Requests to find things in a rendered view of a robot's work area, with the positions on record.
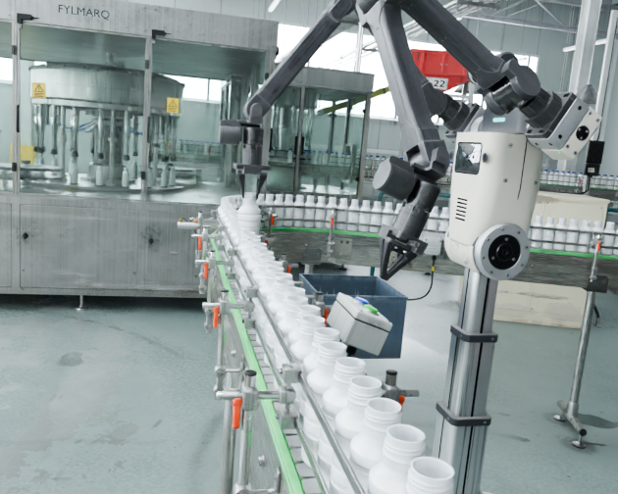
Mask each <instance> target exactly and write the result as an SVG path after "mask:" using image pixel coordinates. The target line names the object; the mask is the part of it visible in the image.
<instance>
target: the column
mask: <svg viewBox="0 0 618 494"><path fill-rule="evenodd" d="M600 2H601V3H602V1H601V0H583V2H582V8H581V15H580V21H579V27H578V34H577V41H576V47H575V54H574V60H573V67H572V73H571V79H570V86H569V92H570V91H572V92H573V93H574V94H575V95H576V94H577V93H578V92H579V91H580V90H581V89H582V88H583V87H584V86H585V85H586V84H589V78H590V79H591V77H590V72H592V71H591V65H592V59H593V57H592V52H593V53H594V51H593V47H595V45H594V41H596V39H595V34H596V35H597V32H596V28H598V26H597V21H598V22H599V19H598V15H600V13H599V8H600V10H601V7H600ZM577 161H578V157H577V158H574V159H573V160H558V165H557V170H558V171H559V174H561V171H564V172H565V173H564V174H566V172H570V175H572V172H576V167H577Z"/></svg>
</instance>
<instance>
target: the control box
mask: <svg viewBox="0 0 618 494"><path fill-rule="evenodd" d="M364 305H366V304H363V303H361V302H359V301H357V300H355V298H352V297H350V296H347V295H345V294H344V293H338V295H337V297H336V301H335V303H334V305H333V307H332V309H331V312H330V314H329V316H328V318H327V323H328V324H329V325H330V326H331V328H334V329H337V330H338V331H339V332H340V334H339V338H340V339H341V343H343V344H345V345H346V348H347V349H346V352H347V353H348V357H351V356H352V355H355V354H356V352H357V348H358V349H361V350H363V351H366V352H369V353H371V354H374V355H376V356H378V355H379V354H380V352H381V350H382V348H383V346H384V344H385V342H386V338H387V336H388V333H389V332H390V330H391V328H392V323H391V322H390V321H388V320H387V319H386V318H385V317H384V316H383V315H381V314H380V313H379V312H378V313H374V312H371V311H369V310H367V309H366V308H364ZM347 344H348V345H349V346H348V347H347Z"/></svg>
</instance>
